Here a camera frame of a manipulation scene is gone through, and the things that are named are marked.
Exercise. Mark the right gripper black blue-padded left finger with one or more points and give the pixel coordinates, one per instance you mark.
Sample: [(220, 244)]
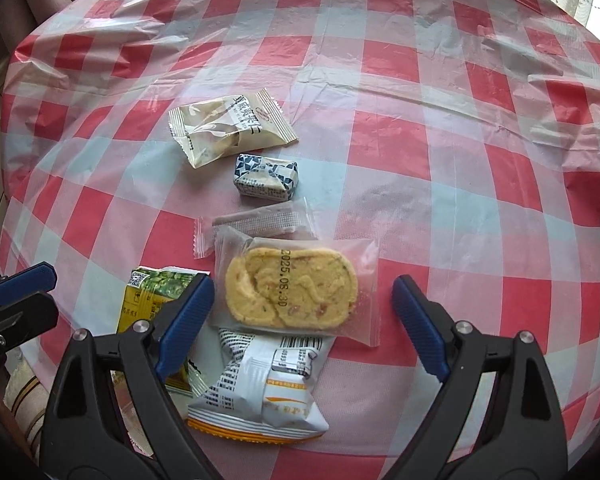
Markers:
[(84, 436)]

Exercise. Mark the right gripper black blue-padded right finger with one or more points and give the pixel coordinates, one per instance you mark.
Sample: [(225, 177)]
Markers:
[(522, 435)]

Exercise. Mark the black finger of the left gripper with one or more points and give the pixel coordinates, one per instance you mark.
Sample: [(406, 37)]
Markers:
[(26, 319)]

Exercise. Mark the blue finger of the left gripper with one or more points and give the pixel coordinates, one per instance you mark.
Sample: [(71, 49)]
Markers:
[(39, 278)]

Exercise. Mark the yellow green pea packet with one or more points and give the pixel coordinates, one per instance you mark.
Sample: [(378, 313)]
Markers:
[(147, 291)]

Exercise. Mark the white orange snack packet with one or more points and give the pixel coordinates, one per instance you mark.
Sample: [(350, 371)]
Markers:
[(256, 388)]

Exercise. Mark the clear yellow cookie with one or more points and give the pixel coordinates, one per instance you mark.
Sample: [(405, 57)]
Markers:
[(296, 287)]

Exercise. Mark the cream snack wrapper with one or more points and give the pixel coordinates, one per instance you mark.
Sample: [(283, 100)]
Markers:
[(207, 131)]

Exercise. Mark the small blue white candy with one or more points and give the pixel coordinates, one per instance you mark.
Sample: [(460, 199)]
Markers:
[(266, 178)]

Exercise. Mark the clear grey wafer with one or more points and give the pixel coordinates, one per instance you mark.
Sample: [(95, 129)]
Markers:
[(291, 220)]

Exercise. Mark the striped towel sofa cover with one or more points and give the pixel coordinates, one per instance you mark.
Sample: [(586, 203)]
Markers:
[(26, 398)]

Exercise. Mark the red white checkered tablecloth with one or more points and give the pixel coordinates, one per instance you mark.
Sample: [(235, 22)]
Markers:
[(462, 135)]

